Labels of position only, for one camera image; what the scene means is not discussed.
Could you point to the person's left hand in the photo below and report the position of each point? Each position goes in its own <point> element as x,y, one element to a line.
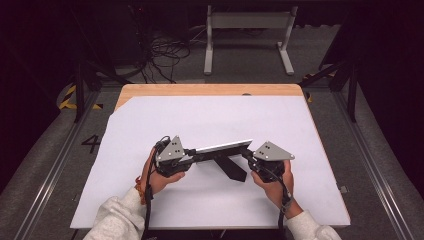
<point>158,182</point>

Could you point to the white table sheet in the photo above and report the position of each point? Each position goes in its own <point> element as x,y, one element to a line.
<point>206,120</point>

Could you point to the black metal stand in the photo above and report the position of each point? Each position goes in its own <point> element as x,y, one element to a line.
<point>350,90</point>
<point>79,86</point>

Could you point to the yellow black hazard tape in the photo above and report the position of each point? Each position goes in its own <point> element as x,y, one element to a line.
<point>66,98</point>

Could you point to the grey floor rail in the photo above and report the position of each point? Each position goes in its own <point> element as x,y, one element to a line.
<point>50,173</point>
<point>376,173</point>

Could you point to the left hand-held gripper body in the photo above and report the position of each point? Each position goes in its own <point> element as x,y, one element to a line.
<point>170,151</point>

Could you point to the wooden table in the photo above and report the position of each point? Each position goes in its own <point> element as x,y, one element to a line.
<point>200,90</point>

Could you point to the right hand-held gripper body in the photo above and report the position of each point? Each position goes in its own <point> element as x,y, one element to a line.
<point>271,154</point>

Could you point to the person's right hand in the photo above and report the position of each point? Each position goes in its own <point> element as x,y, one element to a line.
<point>276,191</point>

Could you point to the white metal stand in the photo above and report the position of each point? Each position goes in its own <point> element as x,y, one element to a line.
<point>248,20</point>

